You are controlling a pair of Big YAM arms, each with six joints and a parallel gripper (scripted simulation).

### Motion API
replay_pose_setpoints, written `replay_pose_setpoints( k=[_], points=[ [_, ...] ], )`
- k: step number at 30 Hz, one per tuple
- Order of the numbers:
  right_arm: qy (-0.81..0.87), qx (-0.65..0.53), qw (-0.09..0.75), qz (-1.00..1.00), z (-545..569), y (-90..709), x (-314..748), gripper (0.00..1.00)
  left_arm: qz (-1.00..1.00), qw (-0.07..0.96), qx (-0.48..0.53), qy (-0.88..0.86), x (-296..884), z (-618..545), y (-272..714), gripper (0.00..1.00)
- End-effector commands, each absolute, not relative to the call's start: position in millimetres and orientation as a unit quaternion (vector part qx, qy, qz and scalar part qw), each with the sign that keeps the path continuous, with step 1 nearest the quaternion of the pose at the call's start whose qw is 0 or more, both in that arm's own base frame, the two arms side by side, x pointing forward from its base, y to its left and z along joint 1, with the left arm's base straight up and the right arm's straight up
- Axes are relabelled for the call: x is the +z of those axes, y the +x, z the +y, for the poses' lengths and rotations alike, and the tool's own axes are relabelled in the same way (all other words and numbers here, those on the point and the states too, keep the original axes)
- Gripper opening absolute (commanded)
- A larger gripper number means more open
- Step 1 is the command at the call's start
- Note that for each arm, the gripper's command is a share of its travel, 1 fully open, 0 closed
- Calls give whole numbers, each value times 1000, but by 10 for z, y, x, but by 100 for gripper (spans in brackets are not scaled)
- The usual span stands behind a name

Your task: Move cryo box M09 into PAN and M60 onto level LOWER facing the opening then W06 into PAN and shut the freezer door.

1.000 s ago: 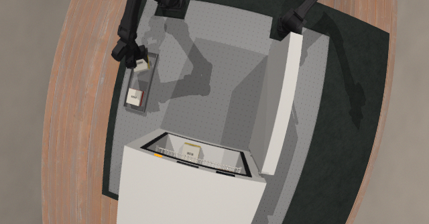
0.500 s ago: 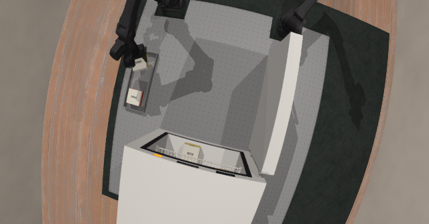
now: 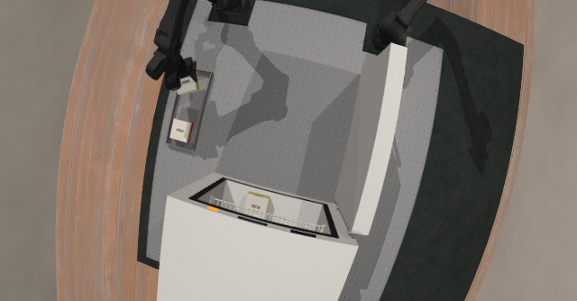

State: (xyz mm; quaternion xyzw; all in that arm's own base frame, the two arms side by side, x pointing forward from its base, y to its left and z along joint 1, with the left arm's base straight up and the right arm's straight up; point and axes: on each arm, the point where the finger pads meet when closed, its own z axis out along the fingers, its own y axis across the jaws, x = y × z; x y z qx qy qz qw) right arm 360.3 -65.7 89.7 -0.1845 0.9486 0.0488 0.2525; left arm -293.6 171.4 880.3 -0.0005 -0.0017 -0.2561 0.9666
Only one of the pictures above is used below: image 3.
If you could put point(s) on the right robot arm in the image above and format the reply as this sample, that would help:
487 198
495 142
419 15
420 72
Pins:
167 39

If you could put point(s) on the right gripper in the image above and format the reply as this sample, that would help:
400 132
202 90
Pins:
189 71

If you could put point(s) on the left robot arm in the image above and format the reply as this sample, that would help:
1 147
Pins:
396 25

